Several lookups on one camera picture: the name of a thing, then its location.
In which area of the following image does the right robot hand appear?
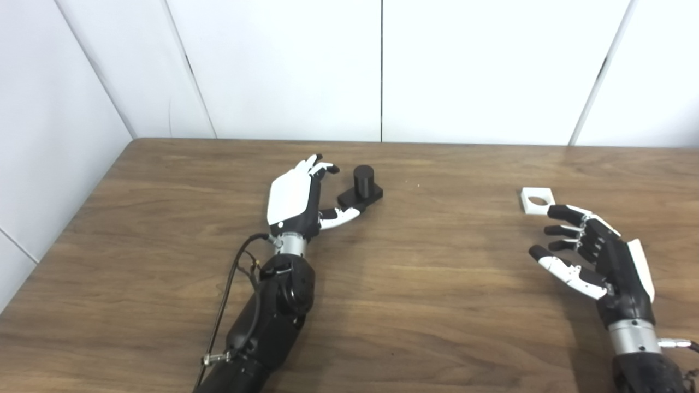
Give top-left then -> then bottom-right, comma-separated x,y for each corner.
528,205 -> 656,329

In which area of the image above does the white square piece with hole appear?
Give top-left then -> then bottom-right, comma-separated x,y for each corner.
520,187 -> 556,215

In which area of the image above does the black peg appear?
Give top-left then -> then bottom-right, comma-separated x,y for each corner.
337,165 -> 384,213

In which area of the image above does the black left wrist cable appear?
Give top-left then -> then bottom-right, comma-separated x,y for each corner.
192,234 -> 274,393

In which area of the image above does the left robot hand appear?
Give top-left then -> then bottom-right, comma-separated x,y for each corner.
266,154 -> 362,241

